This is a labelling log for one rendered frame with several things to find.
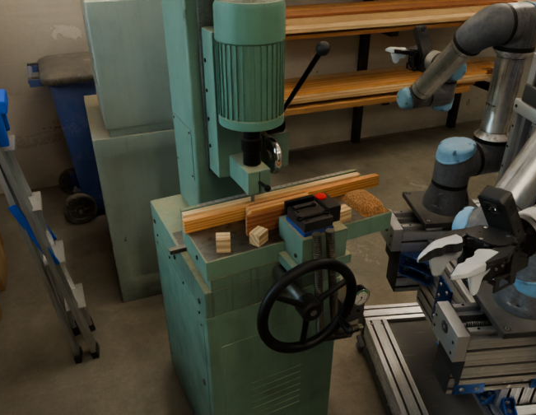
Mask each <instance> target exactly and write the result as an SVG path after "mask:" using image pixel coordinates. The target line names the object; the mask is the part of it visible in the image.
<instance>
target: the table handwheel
mask: <svg viewBox="0 0 536 415"><path fill-rule="evenodd" d="M321 269H329V270H333V271H336V272H338V273H340V274H341V275H342V276H343V279H342V280H341V281H339V282H338V283H336V284H335V285H334V286H332V287H331V288H329V289H328V290H327V291H325V292H324V293H322V294H321V295H319V296H317V297H315V296H314V295H313V294H311V293H305V292H304V290H303V289H302V288H301V287H300V286H299V284H298V283H297V282H296V281H295V280H296V279H297V278H299V277H301V276H303V275H305V274H307V273H310V272H314V271H316V270H321ZM273 275H274V276H275V278H276V279H277V281H275V283H274V284H273V285H272V286H271V287H270V288H269V290H268V292H267V293H266V295H265V296H264V298H263V300H262V302H261V305H260V307H259V312H258V317H257V329H258V332H259V337H260V338H261V339H262V341H263V342H264V344H265V345H266V346H268V347H269V348H271V349H272V350H274V351H276V352H282V353H296V352H303V351H306V350H309V349H311V348H313V347H316V346H318V345H319V344H321V343H322V342H324V341H325V340H327V339H328V338H330V337H331V336H332V335H333V334H334V333H335V332H336V331H337V330H338V329H339V328H340V327H341V326H340V324H339V322H338V321H337V319H338V317H340V316H342V317H343V318H344V319H347V317H348V316H349V315H350V313H351V311H352V308H353V306H354V303H355V300H356V297H357V281H356V279H355V276H354V274H353V272H352V270H351V269H350V268H349V267H348V266H347V265H346V264H344V263H343V262H341V261H338V260H336V259H329V258H322V259H312V260H309V261H306V262H304V263H300V264H298V265H296V266H295V267H294V268H291V269H290V270H288V271H287V270H286V269H285V268H284V267H283V266H282V265H281V264H279V265H276V266H275V267H274V268H273ZM345 285H346V288H347V290H346V296H345V300H344V302H343V305H342V307H341V309H340V311H339V312H338V313H337V315H336V316H335V317H334V319H333V320H332V321H331V322H330V323H329V324H328V325H327V326H326V327H325V328H324V329H322V330H321V331H319V332H318V333H317V334H315V335H313V336H312V337H310V338H306V337H307V331H308V327H309V323H310V321H312V320H315V319H317V318H318V317H319V316H320V314H321V312H322V309H323V306H322V304H321V302H323V301H324V300H325V299H327V298H328V297H329V296H331V295H332V294H334V293H335V292H336V291H337V290H339V289H340V288H342V287H344V286H345ZM284 289H286V291H287V292H288V293H289V295H290V296H291V297H292V298H289V297H286V296H283V295H280V294H281V293H282V292H283V290H284ZM275 301H280V302H283V303H287V304H289V305H293V306H295V309H296V311H297V312H298V313H299V315H300V316H301V317H302V319H303V325H302V330H301V338H300V341H298V342H294V343H286V342H282V341H279V340H277V339H275V337H273V336H272V335H271V333H270V331H269V328H268V317H269V314H270V311H271V309H272V307H273V304H274V302H275Z"/></svg>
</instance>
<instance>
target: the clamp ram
mask: <svg viewBox="0 0 536 415"><path fill-rule="evenodd" d="M311 201H314V195H313V194H311V195H307V196H304V197H300V198H294V199H290V200H287V201H284V215H287V208H288V207H291V206H295V205H298V204H302V203H308V202H311Z"/></svg>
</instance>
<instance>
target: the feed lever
mask: <svg viewBox="0 0 536 415"><path fill-rule="evenodd" d="M315 50H316V55H315V56H314V58H313V59H312V61H311V62H310V64H309V66H308V68H307V69H306V70H305V72H304V73H303V75H302V77H301V79H300V80H299V81H298V82H297V84H296V86H295V88H294V89H293V91H292V92H291V94H290V95H289V97H288V98H287V100H286V102H285V104H284V112H285V111H286V109H287V107H288V106H289V104H290V103H291V102H292V100H293V99H294V97H295V95H296V93H297V92H298V91H299V90H300V88H301V86H302V85H303V83H304V82H305V80H306V78H307V77H308V76H309V75H310V73H311V71H312V70H313V68H314V66H315V64H316V63H317V62H318V61H319V59H320V57H321V56H325V55H327V54H328V53H329V50H330V46H329V43H328V42H326V41H320V42H319V43H318V44H317V45H316V48H315ZM285 127H286V123H285V119H284V122H283V124H282V125H280V126H279V127H277V128H274V129H270V130H267V131H265V132H266V133H267V134H274V133H282V132H283V131H284V129H285Z"/></svg>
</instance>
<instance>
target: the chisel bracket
mask: <svg viewBox="0 0 536 415"><path fill-rule="evenodd" d="M229 157H230V176H231V178H232V179H233V180H234V181H235V182H236V183H237V184H238V185H239V186H240V187H241V188H242V189H243V190H244V191H245V192H246V193H247V194H248V195H252V194H258V193H262V192H266V191H265V190H264V187H263V186H261V185H260V184H259V181H262V182H263V183H264V184H266V185H267V184H268V185H270V168H269V167H267V166H266V165H265V164H264V163H263V162H262V161H261V164H260V165H258V166H246V165H244V164H243V152H242V153H238V154H234V155H230V156H229Z"/></svg>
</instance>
